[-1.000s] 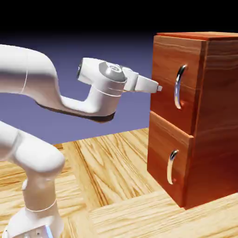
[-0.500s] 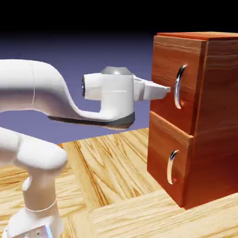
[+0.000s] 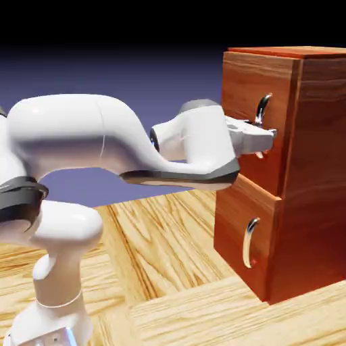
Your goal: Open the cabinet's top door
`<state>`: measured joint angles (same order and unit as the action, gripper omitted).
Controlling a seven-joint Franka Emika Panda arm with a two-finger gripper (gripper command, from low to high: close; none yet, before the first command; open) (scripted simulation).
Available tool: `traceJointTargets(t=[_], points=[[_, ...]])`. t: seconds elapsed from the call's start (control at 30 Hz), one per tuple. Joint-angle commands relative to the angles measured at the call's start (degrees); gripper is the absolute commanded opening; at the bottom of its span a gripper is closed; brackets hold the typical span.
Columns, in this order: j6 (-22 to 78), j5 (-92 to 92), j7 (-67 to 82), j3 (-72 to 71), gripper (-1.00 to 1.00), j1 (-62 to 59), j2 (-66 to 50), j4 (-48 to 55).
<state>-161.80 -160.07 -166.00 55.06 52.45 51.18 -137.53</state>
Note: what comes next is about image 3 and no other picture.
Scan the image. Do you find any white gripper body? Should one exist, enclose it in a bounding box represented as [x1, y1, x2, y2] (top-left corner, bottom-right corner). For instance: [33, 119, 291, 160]
[241, 123, 278, 155]

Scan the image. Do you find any curved silver handle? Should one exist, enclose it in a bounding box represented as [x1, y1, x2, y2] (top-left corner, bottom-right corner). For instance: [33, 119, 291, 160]
[242, 217, 261, 269]
[252, 93, 273, 159]

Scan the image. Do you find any large wooden cabinet door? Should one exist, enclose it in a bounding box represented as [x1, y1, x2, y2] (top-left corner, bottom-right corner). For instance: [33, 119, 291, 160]
[220, 51, 301, 198]

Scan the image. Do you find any reddish wooden cabinet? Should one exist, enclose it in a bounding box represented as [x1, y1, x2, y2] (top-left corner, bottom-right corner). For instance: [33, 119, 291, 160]
[213, 46, 346, 305]

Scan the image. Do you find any small wooden cabinet door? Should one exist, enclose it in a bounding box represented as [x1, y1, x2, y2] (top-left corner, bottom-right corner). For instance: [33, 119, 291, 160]
[213, 174, 282, 302]

